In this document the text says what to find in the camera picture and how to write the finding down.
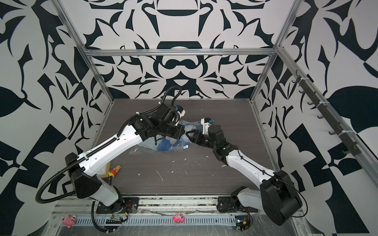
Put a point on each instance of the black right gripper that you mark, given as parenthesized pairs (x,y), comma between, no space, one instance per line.
(195,135)

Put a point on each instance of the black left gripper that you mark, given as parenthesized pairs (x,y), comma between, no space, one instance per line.
(179,130)

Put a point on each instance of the blue towel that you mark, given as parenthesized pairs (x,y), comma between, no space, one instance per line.
(166,145)

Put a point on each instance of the grey towel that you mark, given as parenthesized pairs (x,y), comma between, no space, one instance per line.
(189,127)

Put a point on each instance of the clear vacuum bag blue zip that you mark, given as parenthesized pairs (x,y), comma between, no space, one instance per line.
(150,146)

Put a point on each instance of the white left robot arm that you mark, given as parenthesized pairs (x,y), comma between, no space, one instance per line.
(84,177)

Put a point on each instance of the red yellow toy figure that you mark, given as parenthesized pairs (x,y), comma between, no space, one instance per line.
(114,172)

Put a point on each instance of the green circuit board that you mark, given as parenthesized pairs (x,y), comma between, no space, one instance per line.
(243,224)

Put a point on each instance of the pink plush toy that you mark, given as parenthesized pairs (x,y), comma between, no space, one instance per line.
(69,220)

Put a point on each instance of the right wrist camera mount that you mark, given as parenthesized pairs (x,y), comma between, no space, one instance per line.
(206,123)

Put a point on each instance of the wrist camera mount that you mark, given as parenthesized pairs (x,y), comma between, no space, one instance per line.
(180,110)
(206,123)

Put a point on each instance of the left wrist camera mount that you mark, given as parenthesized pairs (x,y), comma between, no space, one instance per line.
(180,110)

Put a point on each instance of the wooden picture frame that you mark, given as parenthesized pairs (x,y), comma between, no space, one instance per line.
(103,172)

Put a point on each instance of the pink toy on rail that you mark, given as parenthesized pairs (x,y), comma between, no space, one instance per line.
(178,218)

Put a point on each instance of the white slotted cable duct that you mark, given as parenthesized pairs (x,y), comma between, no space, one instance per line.
(158,220)

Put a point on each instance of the grey wall hook rack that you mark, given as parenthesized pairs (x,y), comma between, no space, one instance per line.
(328,113)

